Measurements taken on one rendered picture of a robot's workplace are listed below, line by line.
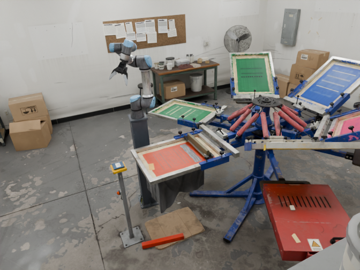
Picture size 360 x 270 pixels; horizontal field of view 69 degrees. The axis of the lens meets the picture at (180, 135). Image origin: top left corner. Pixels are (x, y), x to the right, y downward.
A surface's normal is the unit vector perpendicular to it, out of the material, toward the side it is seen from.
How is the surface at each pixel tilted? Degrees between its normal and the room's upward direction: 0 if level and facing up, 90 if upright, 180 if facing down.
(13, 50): 90
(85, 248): 0
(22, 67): 90
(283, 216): 0
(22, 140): 90
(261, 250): 0
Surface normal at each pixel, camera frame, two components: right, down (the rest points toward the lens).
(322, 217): -0.04, -0.88
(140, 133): 0.32, 0.43
